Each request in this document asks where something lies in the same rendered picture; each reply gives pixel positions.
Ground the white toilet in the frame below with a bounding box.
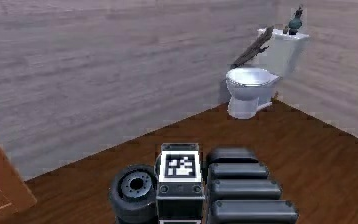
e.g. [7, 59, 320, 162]
[224, 25, 311, 120]

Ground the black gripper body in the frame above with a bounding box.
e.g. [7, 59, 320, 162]
[108, 163, 160, 224]

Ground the teal round bottle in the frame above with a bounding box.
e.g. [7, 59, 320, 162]
[288, 5, 304, 36]

